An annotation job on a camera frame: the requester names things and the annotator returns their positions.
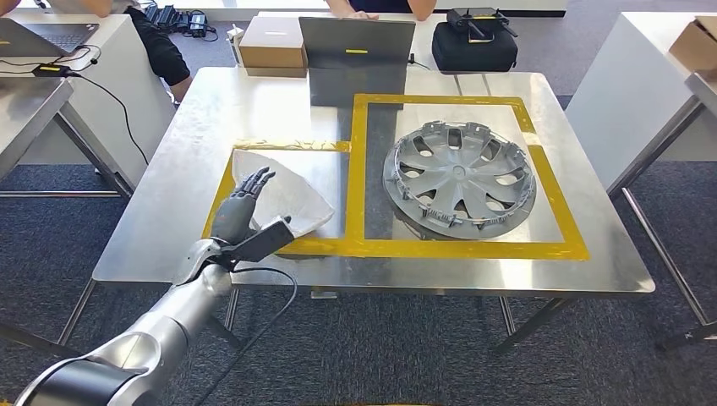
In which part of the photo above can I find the black carry bag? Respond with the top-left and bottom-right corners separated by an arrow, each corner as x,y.
431,22 -> 519,74

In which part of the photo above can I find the steel table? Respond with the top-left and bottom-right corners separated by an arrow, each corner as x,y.
0,76 -> 135,359
607,71 -> 717,353

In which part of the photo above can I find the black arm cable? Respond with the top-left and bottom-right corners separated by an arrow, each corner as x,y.
193,266 -> 299,406

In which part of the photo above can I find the flat brown cardboard box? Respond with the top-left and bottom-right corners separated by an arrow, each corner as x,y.
244,66 -> 309,79

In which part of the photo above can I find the grey wheel hubcap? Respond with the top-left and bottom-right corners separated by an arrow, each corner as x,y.
382,119 -> 538,241

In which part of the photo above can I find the large yellow tape frame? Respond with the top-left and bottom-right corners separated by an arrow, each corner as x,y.
344,92 -> 591,262

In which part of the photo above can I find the black power brick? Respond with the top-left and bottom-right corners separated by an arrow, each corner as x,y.
144,3 -> 182,30
187,12 -> 211,37

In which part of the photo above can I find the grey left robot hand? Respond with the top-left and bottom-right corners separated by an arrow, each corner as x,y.
210,166 -> 277,248

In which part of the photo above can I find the black adapter cable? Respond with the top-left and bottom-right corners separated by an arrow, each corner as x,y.
67,71 -> 151,167

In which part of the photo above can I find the white desk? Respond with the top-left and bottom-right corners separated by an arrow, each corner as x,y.
564,11 -> 717,192
0,14 -> 178,189
227,0 -> 570,77

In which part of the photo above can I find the dark grey open laptop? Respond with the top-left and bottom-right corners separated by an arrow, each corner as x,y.
0,16 -> 101,59

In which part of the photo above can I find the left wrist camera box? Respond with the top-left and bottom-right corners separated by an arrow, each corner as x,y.
222,215 -> 297,265

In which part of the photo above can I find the person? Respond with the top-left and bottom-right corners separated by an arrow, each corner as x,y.
0,0 -> 194,104
325,0 -> 438,22

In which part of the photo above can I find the small yellow tape frame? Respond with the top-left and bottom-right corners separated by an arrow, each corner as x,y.
201,138 -> 359,258

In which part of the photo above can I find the black remote controller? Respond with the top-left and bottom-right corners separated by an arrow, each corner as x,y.
446,7 -> 519,44

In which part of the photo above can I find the steel workbench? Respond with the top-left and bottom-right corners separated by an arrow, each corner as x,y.
92,66 -> 656,354

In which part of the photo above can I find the grey laptop yellow sticker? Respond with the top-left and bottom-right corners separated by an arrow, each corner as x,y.
298,16 -> 418,71

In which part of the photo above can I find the black power adapter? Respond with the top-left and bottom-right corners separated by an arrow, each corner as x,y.
31,63 -> 74,79

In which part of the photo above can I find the white curved plastic part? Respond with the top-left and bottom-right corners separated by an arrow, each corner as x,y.
230,147 -> 337,240

